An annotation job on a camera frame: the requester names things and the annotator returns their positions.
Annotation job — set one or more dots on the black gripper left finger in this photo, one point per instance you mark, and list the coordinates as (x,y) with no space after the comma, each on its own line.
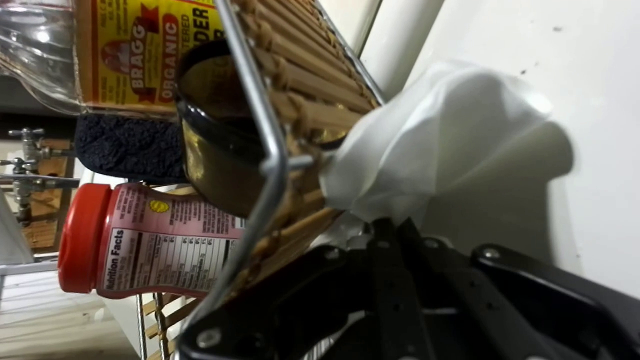
(321,300)

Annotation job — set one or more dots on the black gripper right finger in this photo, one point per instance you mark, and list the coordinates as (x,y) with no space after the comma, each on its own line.
(506,306)

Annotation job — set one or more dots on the white paper towel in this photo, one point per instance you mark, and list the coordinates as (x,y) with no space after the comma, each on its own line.
(453,133)

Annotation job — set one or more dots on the red lid peanut jar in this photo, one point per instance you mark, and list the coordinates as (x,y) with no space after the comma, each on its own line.
(152,246)

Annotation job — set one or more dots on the dark glass jar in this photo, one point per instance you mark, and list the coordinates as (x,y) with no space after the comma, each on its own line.
(213,160)

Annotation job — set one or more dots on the dark blue textured object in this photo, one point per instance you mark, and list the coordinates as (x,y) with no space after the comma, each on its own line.
(131,147)

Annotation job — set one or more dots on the Bragg vinegar bottle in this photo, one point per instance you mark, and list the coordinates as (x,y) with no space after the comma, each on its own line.
(133,52)

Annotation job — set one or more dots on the metal water valve pipes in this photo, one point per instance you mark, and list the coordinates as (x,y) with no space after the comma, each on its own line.
(27,176)

